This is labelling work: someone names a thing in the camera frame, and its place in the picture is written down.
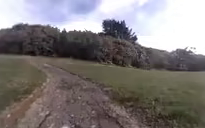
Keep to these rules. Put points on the row of bushes and trees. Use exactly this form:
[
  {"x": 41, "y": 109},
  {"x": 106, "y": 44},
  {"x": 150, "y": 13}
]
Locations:
[{"x": 73, "y": 45}]

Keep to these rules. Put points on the tall dark tree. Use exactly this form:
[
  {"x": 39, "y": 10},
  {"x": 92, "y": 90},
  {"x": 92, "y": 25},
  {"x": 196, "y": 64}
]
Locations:
[{"x": 118, "y": 29}]

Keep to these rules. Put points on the brown dirt gravel track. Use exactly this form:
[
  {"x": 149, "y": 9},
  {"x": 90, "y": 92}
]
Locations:
[{"x": 70, "y": 100}]

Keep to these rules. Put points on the green grass field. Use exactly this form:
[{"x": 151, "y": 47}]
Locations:
[
  {"x": 8, "y": 76},
  {"x": 163, "y": 86}
]

